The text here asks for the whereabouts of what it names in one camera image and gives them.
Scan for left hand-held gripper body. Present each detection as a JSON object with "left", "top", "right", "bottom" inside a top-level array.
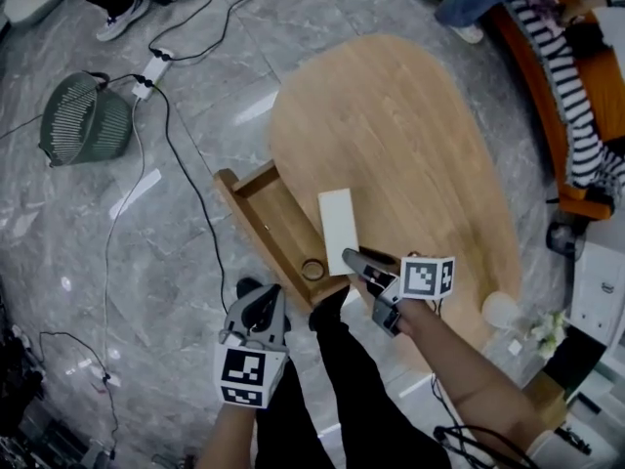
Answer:
[{"left": 213, "top": 332, "right": 289, "bottom": 409}]

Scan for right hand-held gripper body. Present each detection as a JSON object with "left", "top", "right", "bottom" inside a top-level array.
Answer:
[{"left": 363, "top": 256, "right": 456, "bottom": 339}]

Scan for white rectangular box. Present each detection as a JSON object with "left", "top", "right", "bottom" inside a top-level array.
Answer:
[{"left": 316, "top": 188, "right": 362, "bottom": 277}]

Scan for wooden drawer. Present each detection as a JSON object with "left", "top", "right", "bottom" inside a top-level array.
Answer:
[{"left": 213, "top": 159, "right": 351, "bottom": 312}]

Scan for person's right forearm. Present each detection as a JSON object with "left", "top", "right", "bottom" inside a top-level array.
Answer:
[{"left": 409, "top": 310, "right": 547, "bottom": 458}]

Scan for person's left forearm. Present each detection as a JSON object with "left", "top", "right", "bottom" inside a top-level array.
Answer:
[{"left": 194, "top": 403, "right": 258, "bottom": 469}]

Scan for wooden coffee table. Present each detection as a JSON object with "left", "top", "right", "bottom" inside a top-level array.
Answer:
[{"left": 268, "top": 34, "right": 523, "bottom": 375}]

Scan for person's right hand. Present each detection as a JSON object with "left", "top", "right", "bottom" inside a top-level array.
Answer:
[{"left": 400, "top": 299, "right": 438, "bottom": 341}]

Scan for person's left black shoe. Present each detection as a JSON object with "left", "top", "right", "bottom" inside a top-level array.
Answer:
[{"left": 236, "top": 276, "right": 277, "bottom": 307}]

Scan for person's black shoe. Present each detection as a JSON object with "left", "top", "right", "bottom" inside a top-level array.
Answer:
[
  {"left": 308, "top": 284, "right": 352, "bottom": 332},
  {"left": 236, "top": 276, "right": 277, "bottom": 307}
]

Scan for person's right black shoe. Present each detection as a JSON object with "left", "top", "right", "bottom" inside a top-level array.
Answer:
[{"left": 308, "top": 284, "right": 352, "bottom": 332}]

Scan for white vase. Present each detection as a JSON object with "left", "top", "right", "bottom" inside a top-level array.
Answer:
[{"left": 481, "top": 290, "right": 521, "bottom": 331}]

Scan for person's black trousers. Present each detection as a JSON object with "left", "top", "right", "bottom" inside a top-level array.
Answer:
[{"left": 254, "top": 320, "right": 453, "bottom": 469}]

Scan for dark cabinet white top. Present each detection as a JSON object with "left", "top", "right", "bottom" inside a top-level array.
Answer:
[{"left": 541, "top": 323, "right": 611, "bottom": 405}]

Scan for white vanity cabinet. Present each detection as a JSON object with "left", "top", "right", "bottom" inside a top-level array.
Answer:
[{"left": 568, "top": 236, "right": 625, "bottom": 349}]

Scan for orange sofa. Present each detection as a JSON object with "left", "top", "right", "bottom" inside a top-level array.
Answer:
[{"left": 487, "top": 0, "right": 625, "bottom": 222}]

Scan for black white striped blanket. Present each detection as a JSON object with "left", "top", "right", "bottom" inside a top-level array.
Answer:
[{"left": 505, "top": 0, "right": 625, "bottom": 199}]

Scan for person's white shirt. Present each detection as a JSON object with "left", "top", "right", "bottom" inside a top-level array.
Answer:
[{"left": 529, "top": 430, "right": 611, "bottom": 469}]

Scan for green slatted basket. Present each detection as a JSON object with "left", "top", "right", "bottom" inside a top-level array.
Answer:
[{"left": 38, "top": 70, "right": 134, "bottom": 168}]

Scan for white power strip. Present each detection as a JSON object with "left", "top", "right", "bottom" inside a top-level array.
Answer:
[{"left": 131, "top": 49, "right": 175, "bottom": 101}]

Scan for black power cable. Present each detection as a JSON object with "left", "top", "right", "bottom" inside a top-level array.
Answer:
[
  {"left": 0, "top": 72, "right": 147, "bottom": 141},
  {"left": 38, "top": 330, "right": 121, "bottom": 458},
  {"left": 146, "top": 0, "right": 221, "bottom": 61},
  {"left": 146, "top": 80, "right": 230, "bottom": 312},
  {"left": 170, "top": 0, "right": 294, "bottom": 63}
]

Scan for black wire wastebasket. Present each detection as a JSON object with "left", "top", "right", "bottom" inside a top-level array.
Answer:
[{"left": 545, "top": 220, "right": 587, "bottom": 262}]

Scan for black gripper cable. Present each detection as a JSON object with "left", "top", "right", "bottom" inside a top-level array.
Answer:
[{"left": 432, "top": 373, "right": 538, "bottom": 469}]

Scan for white power cord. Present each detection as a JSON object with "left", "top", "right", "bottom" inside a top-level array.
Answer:
[{"left": 102, "top": 98, "right": 147, "bottom": 361}]

